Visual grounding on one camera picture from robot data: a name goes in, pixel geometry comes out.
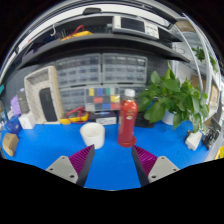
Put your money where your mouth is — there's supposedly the white cup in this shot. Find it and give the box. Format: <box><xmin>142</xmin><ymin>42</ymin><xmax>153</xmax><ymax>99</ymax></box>
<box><xmin>79</xmin><ymin>122</ymin><xmax>106</xmax><ymax>150</ymax></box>

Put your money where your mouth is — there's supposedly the drawer cabinet with coloured drawers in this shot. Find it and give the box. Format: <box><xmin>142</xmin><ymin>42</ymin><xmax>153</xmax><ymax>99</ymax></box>
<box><xmin>84</xmin><ymin>86</ymin><xmax>121</xmax><ymax>113</ymax></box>

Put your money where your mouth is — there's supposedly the blue round object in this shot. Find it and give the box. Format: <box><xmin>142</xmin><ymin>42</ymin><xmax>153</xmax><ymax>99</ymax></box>
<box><xmin>4</xmin><ymin>114</ymin><xmax>23</xmax><ymax>135</ymax></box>

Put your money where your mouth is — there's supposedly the dark grey wall shelf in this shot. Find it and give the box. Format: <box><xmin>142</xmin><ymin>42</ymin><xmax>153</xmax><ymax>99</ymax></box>
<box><xmin>15</xmin><ymin>32</ymin><xmax>191</xmax><ymax>71</ymax></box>

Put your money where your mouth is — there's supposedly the hanging green plant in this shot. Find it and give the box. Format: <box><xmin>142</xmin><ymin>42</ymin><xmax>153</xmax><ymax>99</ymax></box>
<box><xmin>191</xmin><ymin>45</ymin><xmax>220</xmax><ymax>73</ymax></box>

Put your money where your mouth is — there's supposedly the yellow object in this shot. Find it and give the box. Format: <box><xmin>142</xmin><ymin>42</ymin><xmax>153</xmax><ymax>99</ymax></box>
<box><xmin>214</xmin><ymin>146</ymin><xmax>224</xmax><ymax>161</ymax></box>

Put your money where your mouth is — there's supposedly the white power adapter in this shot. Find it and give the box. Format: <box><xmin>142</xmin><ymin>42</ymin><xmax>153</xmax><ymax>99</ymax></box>
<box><xmin>184</xmin><ymin>130</ymin><xmax>204</xmax><ymax>151</ymax></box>

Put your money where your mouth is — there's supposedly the black flat device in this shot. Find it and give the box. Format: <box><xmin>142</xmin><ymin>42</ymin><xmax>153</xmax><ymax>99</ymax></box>
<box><xmin>38</xmin><ymin>87</ymin><xmax>59</xmax><ymax>123</ymax></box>

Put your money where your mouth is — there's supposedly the grey small-parts drawer cabinet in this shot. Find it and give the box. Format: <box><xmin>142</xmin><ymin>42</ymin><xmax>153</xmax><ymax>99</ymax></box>
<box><xmin>101</xmin><ymin>52</ymin><xmax>149</xmax><ymax>85</ymax></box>
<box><xmin>55</xmin><ymin>53</ymin><xmax>102</xmax><ymax>89</ymax></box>
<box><xmin>58</xmin><ymin>86</ymin><xmax>87</xmax><ymax>113</ymax></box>

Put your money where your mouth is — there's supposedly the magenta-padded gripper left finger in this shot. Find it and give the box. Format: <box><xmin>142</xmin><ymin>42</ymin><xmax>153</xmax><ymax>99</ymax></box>
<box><xmin>45</xmin><ymin>144</ymin><xmax>96</xmax><ymax>188</ymax></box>

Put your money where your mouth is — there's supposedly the white oscilloscope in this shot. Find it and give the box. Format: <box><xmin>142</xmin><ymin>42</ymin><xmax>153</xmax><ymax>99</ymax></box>
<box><xmin>111</xmin><ymin>14</ymin><xmax>161</xmax><ymax>41</ymax></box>

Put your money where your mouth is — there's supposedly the black electronic device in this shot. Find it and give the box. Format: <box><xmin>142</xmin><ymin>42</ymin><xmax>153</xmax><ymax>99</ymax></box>
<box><xmin>202</xmin><ymin>127</ymin><xmax>221</xmax><ymax>147</ymax></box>

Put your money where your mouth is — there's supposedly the small cardboard box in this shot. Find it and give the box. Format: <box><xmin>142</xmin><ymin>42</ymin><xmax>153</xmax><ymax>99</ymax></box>
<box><xmin>2</xmin><ymin>132</ymin><xmax>20</xmax><ymax>157</ymax></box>

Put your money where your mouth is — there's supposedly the yellow multimeter with red leads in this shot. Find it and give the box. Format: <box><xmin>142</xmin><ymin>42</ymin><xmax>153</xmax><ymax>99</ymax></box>
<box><xmin>59</xmin><ymin>106</ymin><xmax>91</xmax><ymax>126</ymax></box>
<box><xmin>60</xmin><ymin>24</ymin><xmax>94</xmax><ymax>42</ymax></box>

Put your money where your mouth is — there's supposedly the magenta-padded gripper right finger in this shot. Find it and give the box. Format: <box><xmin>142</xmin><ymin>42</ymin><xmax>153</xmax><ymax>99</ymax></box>
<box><xmin>131</xmin><ymin>145</ymin><xmax>181</xmax><ymax>187</ymax></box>

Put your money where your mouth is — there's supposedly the purple ribbed part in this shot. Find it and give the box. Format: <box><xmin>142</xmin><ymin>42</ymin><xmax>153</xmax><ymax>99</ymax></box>
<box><xmin>9</xmin><ymin>94</ymin><xmax>22</xmax><ymax>117</ymax></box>

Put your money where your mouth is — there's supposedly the black box with white label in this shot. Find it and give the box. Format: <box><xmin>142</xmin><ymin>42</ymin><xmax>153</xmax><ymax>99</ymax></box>
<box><xmin>94</xmin><ymin>111</ymin><xmax>119</xmax><ymax>126</ymax></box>

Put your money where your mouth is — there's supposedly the red drink bottle white cap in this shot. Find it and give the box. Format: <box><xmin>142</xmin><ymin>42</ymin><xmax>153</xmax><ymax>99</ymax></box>
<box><xmin>117</xmin><ymin>88</ymin><xmax>139</xmax><ymax>148</ymax></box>

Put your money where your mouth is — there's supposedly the green potted plant white pot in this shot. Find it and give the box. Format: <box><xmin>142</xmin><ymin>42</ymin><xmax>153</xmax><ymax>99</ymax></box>
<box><xmin>136</xmin><ymin>61</ymin><xmax>211</xmax><ymax>133</ymax></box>

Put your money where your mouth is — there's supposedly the small white box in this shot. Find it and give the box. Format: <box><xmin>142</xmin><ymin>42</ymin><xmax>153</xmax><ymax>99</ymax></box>
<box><xmin>17</xmin><ymin>112</ymin><xmax>37</xmax><ymax>130</ymax></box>

